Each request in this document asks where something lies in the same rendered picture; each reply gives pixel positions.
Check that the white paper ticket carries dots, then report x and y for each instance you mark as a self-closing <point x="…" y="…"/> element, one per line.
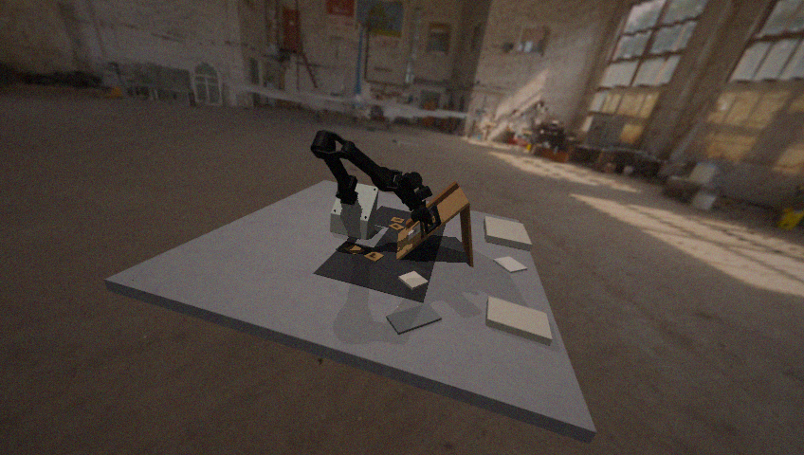
<point x="414" y="231"/>

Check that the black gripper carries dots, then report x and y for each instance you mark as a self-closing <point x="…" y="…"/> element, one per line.
<point x="419" y="212"/>

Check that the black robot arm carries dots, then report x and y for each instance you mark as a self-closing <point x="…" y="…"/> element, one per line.
<point x="324" y="147"/>

